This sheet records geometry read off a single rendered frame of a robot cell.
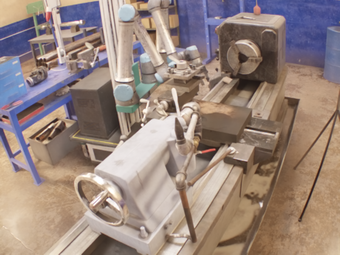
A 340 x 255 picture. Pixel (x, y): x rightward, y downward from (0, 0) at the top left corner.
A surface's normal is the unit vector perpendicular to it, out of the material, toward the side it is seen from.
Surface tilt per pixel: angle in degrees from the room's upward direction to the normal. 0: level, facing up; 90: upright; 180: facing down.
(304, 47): 90
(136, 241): 90
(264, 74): 90
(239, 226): 0
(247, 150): 0
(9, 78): 90
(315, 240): 0
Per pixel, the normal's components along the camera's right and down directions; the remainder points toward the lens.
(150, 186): 0.80, -0.06
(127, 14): 0.05, 0.36
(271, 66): -0.51, 0.46
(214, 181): -0.11, -0.87
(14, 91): 0.85, 0.17
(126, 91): 0.04, 0.55
